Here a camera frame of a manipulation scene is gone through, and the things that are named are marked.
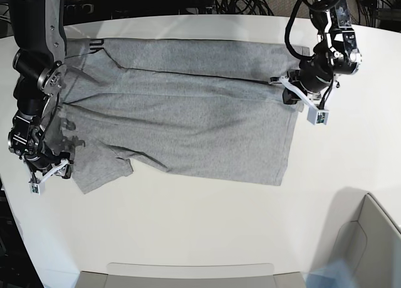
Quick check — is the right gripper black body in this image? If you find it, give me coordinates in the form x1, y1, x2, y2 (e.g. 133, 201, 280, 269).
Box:
23, 148, 73, 174

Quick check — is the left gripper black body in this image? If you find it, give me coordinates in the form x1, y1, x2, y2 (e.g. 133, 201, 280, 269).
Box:
288, 58, 334, 94

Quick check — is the grey T-shirt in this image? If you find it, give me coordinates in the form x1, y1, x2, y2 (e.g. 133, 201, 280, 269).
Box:
45, 38, 302, 193

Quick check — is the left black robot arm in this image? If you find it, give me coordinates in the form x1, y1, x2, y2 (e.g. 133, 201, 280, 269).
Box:
284, 0, 362, 109

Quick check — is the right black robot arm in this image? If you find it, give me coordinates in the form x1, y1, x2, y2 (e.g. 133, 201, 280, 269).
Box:
8, 0, 73, 183

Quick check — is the blue blurry object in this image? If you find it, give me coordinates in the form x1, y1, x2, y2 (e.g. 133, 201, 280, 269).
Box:
305, 259, 358, 288

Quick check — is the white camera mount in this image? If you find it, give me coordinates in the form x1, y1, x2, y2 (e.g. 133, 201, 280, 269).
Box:
270, 76, 329, 125
29, 158, 70, 195

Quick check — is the black cable bundle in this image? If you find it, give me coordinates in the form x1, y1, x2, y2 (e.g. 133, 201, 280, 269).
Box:
216, 0, 275, 17

